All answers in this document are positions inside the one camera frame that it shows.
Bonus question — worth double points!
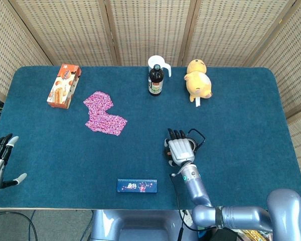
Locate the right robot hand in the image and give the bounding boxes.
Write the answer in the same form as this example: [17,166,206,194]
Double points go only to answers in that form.
[164,128,195,167]

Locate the black cast iron teapot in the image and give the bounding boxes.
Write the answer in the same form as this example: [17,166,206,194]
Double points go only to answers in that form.
[162,128,206,159]

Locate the blue printed flat box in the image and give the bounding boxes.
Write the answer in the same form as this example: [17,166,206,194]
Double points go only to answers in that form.
[116,178,158,194]

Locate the blue table mat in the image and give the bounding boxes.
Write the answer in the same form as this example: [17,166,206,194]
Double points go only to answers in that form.
[0,65,301,210]

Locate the yellow plush toy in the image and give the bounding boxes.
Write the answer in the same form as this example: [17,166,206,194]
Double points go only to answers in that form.
[183,59,213,107]

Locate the dark glass bottle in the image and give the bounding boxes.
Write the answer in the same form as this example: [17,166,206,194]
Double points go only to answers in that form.
[148,64,164,97]

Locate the pink patterned cloth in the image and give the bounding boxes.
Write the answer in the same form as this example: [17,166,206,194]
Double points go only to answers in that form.
[83,91,128,137]

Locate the white plastic pitcher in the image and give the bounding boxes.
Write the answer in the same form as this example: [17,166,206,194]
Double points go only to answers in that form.
[147,55,172,79]

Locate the grey robot torso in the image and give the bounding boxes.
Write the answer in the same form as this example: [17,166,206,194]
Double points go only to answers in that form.
[90,209,199,241]

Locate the orange snack box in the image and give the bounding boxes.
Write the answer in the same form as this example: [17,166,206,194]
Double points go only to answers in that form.
[47,63,82,109]

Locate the cluttered floor items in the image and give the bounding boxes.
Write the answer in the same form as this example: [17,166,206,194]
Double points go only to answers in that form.
[198,228,274,241]

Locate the woven folding screen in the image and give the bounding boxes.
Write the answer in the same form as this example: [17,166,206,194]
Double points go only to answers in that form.
[0,0,301,196]

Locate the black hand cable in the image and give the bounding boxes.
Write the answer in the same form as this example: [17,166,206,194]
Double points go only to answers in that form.
[170,172,199,231]

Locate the black floor cable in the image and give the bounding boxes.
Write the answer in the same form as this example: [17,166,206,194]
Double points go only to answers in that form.
[0,210,38,241]

